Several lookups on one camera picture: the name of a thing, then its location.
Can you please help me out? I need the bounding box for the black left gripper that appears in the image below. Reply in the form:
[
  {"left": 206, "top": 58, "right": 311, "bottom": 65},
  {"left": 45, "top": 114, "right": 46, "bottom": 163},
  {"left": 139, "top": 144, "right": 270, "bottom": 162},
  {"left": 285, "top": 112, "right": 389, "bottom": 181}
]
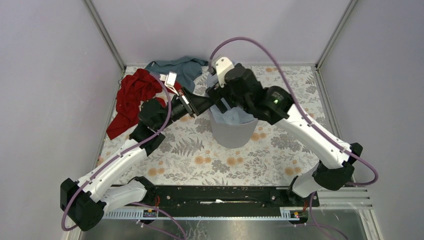
[{"left": 156, "top": 87, "right": 214, "bottom": 132}]

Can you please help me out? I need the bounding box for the light blue plastic trash bag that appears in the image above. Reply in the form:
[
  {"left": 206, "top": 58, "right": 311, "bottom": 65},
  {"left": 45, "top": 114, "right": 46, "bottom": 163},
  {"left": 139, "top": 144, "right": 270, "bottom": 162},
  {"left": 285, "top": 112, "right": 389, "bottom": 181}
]
[{"left": 206, "top": 61, "right": 256, "bottom": 126}]

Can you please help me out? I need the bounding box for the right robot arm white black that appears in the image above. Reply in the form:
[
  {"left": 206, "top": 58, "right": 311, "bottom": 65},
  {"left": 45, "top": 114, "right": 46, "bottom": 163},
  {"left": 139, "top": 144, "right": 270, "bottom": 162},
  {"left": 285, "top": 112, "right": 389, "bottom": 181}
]
[{"left": 206, "top": 58, "right": 361, "bottom": 206}]

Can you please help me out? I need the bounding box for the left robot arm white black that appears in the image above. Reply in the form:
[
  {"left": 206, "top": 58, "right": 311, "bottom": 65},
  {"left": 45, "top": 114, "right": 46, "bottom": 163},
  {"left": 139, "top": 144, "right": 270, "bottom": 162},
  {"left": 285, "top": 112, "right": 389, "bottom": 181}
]
[{"left": 60, "top": 87, "right": 214, "bottom": 232}]

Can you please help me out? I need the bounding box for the grey trash bin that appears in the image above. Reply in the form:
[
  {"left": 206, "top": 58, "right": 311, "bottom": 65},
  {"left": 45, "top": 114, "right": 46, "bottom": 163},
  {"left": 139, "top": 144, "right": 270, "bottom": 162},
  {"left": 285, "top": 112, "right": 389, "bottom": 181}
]
[{"left": 206, "top": 74, "right": 260, "bottom": 149}]

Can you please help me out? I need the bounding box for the grey-blue cloth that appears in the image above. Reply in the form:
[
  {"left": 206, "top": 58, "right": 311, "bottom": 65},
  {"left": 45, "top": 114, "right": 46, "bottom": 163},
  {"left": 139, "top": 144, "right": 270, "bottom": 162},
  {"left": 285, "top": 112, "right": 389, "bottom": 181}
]
[{"left": 144, "top": 56, "right": 209, "bottom": 92}]

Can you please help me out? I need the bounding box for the red cloth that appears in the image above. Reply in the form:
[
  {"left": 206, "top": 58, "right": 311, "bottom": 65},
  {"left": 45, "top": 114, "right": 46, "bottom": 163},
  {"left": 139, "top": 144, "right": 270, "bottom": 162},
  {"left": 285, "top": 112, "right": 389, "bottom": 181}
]
[{"left": 106, "top": 68, "right": 166, "bottom": 140}]

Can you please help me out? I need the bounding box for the floral patterned table mat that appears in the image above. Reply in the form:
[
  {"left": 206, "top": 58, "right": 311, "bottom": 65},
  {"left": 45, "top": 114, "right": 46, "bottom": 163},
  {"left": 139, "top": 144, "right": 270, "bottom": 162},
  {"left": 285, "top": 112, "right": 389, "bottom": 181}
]
[{"left": 96, "top": 66, "right": 330, "bottom": 186}]

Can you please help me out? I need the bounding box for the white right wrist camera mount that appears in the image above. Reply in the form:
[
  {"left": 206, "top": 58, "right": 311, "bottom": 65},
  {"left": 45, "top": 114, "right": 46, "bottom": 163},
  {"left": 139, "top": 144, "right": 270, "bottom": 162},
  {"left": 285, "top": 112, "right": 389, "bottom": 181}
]
[{"left": 212, "top": 56, "right": 235, "bottom": 88}]

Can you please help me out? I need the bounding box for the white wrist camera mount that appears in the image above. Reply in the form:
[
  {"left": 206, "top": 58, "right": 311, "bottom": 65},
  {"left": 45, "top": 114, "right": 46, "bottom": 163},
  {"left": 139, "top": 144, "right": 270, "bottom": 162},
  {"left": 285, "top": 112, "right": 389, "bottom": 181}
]
[
  {"left": 212, "top": 56, "right": 235, "bottom": 88},
  {"left": 159, "top": 71, "right": 185, "bottom": 96}
]

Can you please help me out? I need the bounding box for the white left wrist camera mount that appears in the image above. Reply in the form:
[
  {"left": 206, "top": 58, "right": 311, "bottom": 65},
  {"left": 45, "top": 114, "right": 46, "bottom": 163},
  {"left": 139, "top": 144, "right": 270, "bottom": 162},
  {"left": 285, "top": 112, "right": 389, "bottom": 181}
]
[{"left": 159, "top": 71, "right": 185, "bottom": 96}]

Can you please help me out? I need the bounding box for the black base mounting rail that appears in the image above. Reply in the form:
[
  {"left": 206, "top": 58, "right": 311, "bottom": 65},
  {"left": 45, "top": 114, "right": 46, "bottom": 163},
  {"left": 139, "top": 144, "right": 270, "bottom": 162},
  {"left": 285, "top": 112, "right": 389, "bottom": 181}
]
[{"left": 133, "top": 176, "right": 320, "bottom": 218}]

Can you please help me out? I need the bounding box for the left aluminium corner frame post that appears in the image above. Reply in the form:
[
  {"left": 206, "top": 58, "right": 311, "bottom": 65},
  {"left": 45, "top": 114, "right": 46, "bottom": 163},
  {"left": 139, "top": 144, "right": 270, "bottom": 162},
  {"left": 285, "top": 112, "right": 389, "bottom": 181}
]
[{"left": 82, "top": 0, "right": 127, "bottom": 73}]

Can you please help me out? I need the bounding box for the aluminium corner frame post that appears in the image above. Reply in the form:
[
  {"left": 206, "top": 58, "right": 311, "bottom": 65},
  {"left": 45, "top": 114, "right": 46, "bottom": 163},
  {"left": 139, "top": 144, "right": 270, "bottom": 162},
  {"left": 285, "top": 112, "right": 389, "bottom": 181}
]
[
  {"left": 315, "top": 0, "right": 359, "bottom": 71},
  {"left": 82, "top": 0, "right": 127, "bottom": 73}
]

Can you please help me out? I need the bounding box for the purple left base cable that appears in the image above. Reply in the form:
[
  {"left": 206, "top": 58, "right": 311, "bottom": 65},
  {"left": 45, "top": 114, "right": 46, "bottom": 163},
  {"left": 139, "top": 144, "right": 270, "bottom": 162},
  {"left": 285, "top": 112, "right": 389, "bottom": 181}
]
[{"left": 130, "top": 202, "right": 190, "bottom": 240}]

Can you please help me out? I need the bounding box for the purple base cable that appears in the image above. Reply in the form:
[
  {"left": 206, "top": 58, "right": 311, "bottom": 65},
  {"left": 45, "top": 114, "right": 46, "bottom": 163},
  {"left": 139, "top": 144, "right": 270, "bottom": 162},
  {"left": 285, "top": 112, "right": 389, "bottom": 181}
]
[
  {"left": 130, "top": 202, "right": 190, "bottom": 240},
  {"left": 299, "top": 193, "right": 349, "bottom": 240}
]

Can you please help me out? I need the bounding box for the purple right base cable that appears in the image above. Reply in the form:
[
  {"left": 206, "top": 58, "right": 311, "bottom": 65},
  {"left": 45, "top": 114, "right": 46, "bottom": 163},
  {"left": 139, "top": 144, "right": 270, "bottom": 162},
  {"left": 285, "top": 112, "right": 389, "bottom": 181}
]
[{"left": 299, "top": 193, "right": 349, "bottom": 240}]

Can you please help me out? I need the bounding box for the right aluminium corner frame post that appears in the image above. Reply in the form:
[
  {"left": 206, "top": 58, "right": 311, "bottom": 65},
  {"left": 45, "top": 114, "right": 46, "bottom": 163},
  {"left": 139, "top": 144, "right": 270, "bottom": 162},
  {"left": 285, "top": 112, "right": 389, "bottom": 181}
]
[{"left": 315, "top": 0, "right": 359, "bottom": 71}]

